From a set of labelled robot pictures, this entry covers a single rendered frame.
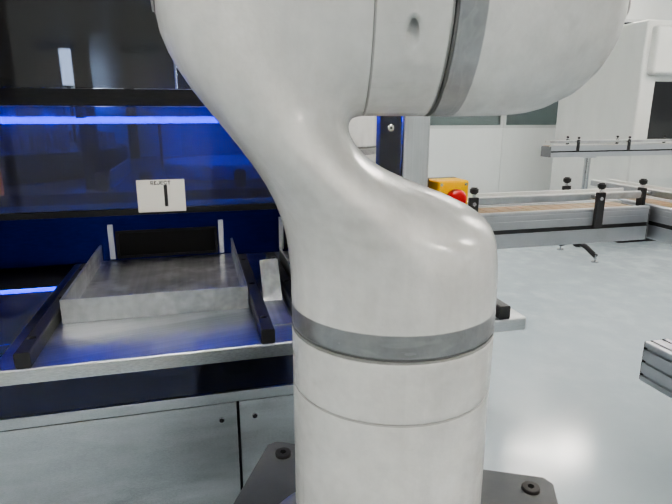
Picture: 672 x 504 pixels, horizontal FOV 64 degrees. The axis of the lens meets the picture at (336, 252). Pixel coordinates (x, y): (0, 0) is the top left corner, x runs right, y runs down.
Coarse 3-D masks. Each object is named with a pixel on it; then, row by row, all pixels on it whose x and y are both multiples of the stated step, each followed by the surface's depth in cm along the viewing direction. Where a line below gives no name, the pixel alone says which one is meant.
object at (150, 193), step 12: (144, 180) 98; (156, 180) 99; (168, 180) 99; (180, 180) 100; (144, 192) 99; (156, 192) 99; (168, 192) 100; (180, 192) 100; (144, 204) 99; (156, 204) 100; (168, 204) 100; (180, 204) 101
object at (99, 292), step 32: (96, 256) 101; (192, 256) 111; (224, 256) 111; (96, 288) 90; (128, 288) 90; (160, 288) 90; (192, 288) 90; (224, 288) 80; (64, 320) 75; (96, 320) 77
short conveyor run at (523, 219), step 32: (512, 192) 140; (544, 192) 143; (576, 192) 145; (608, 192) 140; (640, 192) 142; (512, 224) 132; (544, 224) 135; (576, 224) 137; (608, 224) 140; (640, 224) 142
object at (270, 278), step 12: (264, 264) 86; (276, 264) 87; (264, 276) 86; (276, 276) 86; (264, 288) 85; (276, 288) 85; (264, 300) 84; (276, 300) 84; (276, 312) 79; (288, 312) 79; (276, 324) 75
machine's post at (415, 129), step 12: (408, 120) 108; (420, 120) 109; (408, 132) 109; (420, 132) 109; (408, 144) 109; (420, 144) 110; (408, 156) 110; (420, 156) 110; (408, 168) 110; (420, 168) 111; (420, 180) 112
